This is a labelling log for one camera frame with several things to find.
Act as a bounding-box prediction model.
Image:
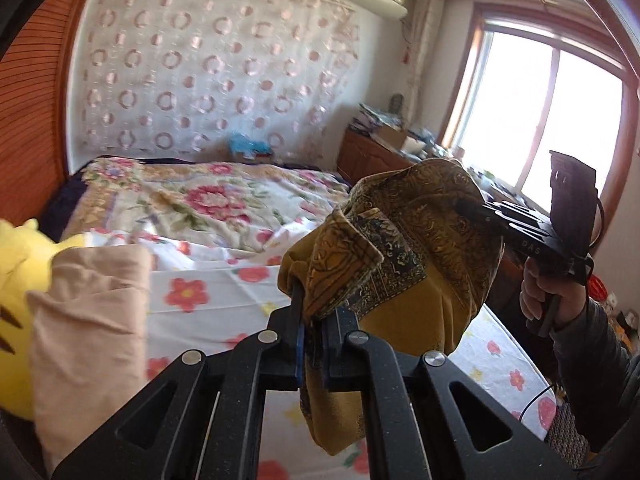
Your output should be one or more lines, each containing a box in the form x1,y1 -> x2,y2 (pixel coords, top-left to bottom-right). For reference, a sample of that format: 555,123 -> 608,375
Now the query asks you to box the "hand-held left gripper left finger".
52,281 -> 306,480

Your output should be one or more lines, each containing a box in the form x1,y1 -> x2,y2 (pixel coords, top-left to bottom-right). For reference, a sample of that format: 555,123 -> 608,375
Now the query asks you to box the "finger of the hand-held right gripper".
452,199 -> 552,227
475,215 -> 552,247

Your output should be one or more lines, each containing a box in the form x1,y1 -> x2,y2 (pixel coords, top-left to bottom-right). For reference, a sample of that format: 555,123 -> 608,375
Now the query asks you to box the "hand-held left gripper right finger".
324,307 -> 577,480

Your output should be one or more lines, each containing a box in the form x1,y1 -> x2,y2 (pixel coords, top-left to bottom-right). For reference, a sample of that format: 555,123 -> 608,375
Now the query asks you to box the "mustard patterned shirt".
279,158 -> 506,456

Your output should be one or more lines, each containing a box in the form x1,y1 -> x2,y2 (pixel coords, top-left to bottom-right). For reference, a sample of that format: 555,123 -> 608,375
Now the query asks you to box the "person's right forearm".
550,299 -> 640,471

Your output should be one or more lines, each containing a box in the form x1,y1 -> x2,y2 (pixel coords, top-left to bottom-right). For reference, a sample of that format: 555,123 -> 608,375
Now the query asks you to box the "person's right hand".
520,259 -> 594,333

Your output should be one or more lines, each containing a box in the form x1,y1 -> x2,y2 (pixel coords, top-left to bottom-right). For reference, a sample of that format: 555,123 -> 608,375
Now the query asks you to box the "white flowered bed sheet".
90,217 -> 559,480

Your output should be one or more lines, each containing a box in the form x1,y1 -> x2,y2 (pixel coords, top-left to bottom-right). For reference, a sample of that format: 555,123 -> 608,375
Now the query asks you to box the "open cardboard box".
372,125 -> 409,154

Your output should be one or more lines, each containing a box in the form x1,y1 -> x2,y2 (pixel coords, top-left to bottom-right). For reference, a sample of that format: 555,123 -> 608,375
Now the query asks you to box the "long wooden cabinet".
336,127 -> 533,281

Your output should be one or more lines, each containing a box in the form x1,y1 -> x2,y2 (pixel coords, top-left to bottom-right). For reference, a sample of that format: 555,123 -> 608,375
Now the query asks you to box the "stack of papers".
352,104 -> 397,134

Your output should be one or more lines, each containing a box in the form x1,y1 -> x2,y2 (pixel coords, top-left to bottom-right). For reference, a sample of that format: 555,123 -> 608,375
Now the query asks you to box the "pink floral blanket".
60,157 -> 352,262

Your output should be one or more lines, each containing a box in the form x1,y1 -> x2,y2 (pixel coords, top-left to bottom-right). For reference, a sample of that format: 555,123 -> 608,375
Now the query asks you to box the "bundled white window curtain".
402,0 -> 444,117

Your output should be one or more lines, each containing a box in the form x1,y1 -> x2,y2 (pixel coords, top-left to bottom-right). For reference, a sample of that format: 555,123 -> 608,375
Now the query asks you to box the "beige cloth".
27,247 -> 154,472

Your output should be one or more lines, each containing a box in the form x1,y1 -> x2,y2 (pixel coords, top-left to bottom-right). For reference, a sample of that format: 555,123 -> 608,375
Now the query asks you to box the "dark blue bedding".
39,155 -> 102,242

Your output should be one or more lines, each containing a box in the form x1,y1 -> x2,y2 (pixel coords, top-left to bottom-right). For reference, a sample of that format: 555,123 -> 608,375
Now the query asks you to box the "yellow plush toy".
0,218 -> 86,419

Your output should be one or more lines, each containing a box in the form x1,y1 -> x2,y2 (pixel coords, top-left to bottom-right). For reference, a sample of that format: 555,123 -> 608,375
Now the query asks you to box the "sheer circle-pattern curtain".
74,0 -> 362,166

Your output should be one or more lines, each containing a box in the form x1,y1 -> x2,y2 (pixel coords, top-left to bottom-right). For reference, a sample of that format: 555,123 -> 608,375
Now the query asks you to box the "wooden slatted wardrobe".
0,0 -> 103,223

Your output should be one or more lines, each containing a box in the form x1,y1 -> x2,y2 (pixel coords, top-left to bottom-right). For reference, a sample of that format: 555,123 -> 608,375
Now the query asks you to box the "black cable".
516,384 -> 557,423

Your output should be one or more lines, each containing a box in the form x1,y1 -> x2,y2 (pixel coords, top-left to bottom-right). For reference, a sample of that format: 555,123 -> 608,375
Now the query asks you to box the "blue bag by wall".
229,132 -> 272,157

